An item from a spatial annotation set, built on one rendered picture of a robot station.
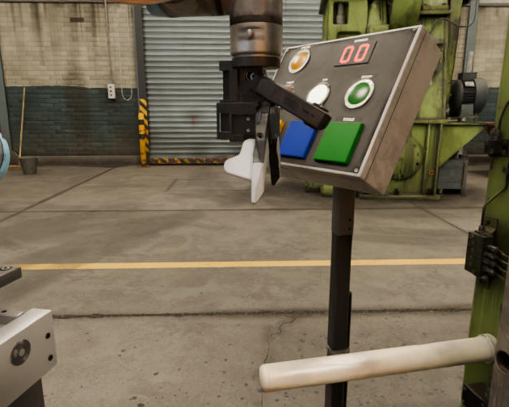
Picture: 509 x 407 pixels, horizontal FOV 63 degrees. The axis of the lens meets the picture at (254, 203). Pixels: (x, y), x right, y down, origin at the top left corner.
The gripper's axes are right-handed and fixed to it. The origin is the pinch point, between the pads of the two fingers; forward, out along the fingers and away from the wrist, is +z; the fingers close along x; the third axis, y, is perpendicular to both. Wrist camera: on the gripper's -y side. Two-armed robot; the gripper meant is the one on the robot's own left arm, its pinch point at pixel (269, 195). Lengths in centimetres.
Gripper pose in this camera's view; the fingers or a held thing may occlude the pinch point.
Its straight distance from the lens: 64.6
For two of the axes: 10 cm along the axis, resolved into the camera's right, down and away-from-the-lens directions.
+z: 0.0, 9.8, 2.2
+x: -2.3, 2.2, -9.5
